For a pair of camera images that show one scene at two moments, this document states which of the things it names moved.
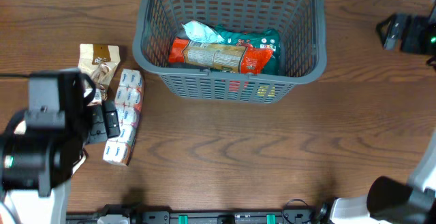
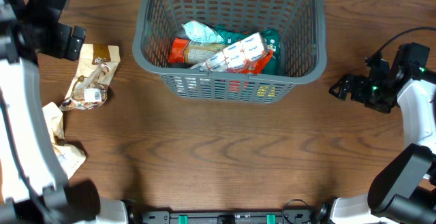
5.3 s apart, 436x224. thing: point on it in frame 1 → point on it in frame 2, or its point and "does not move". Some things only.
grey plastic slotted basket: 295,8 does not move
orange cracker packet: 225,56 does not move
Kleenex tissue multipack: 129,100 → 238,57
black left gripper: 98,128 → 60,47
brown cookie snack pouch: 99,62 does not move
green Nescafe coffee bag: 267,39 does not move
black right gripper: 396,31 → 356,90
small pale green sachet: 198,33 does not move
